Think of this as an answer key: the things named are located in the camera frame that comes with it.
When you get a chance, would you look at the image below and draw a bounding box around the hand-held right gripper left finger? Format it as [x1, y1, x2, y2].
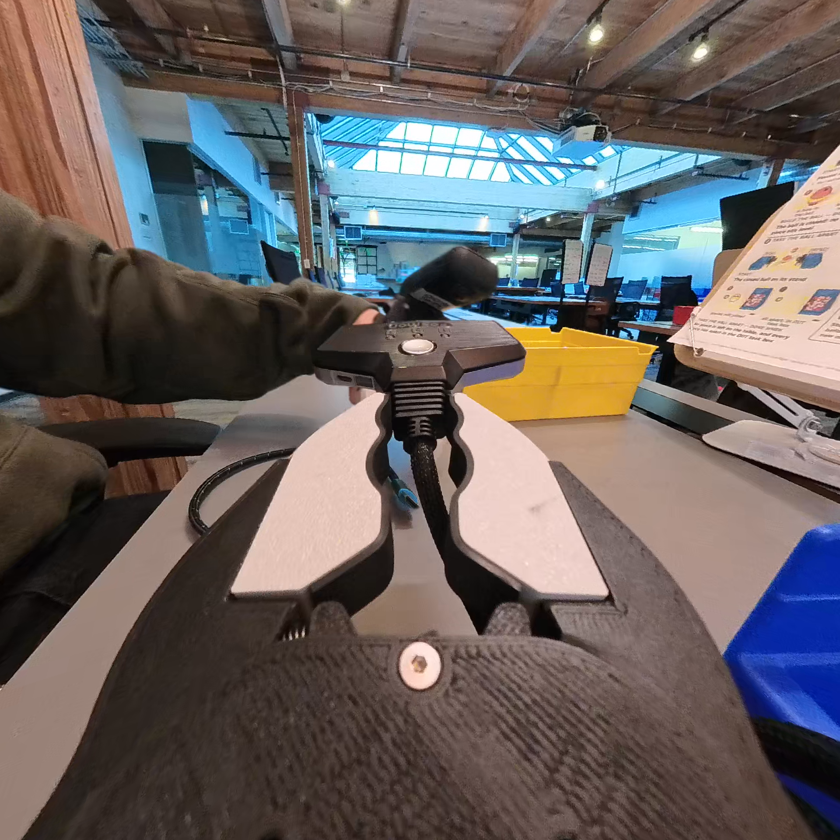
[230, 392, 396, 618]

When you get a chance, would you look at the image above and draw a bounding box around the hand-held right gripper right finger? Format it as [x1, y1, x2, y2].
[438, 392, 611, 611]

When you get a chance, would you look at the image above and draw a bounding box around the black multiport hub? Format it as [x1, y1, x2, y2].
[314, 320, 527, 454]

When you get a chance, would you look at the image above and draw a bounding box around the black braided hub cable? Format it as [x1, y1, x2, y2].
[189, 436, 480, 637]

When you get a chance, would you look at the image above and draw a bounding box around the person's left forearm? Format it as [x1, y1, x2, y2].
[0, 190, 382, 404]

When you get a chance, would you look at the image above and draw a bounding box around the long background work table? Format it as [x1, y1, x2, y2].
[489, 294, 647, 329]

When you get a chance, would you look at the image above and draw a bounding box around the yellow plastic bin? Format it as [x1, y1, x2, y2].
[462, 327, 658, 422]

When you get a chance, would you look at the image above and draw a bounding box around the dark background monitor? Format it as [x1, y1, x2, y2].
[260, 240, 303, 285]

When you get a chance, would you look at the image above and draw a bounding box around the white ceiling projector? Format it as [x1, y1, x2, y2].
[553, 112, 613, 162]

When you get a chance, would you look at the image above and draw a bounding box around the black office chair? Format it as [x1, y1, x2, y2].
[0, 419, 222, 685]

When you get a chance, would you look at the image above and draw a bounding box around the white document stand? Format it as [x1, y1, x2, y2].
[702, 384, 840, 490]

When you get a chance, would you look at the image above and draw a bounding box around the person's olive jacket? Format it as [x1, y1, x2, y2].
[0, 416, 109, 578]

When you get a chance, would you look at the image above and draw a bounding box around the blue plastic bin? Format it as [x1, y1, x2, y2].
[722, 524, 840, 840]

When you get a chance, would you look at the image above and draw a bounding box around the black computer monitor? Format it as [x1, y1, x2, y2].
[720, 182, 797, 252]

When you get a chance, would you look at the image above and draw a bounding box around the printed instruction sheet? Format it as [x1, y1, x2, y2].
[668, 144, 840, 388]

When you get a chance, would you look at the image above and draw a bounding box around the wooden pillar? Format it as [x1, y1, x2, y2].
[0, 0, 189, 500]

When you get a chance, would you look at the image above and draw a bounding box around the black cable in bin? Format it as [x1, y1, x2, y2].
[753, 717, 840, 840]

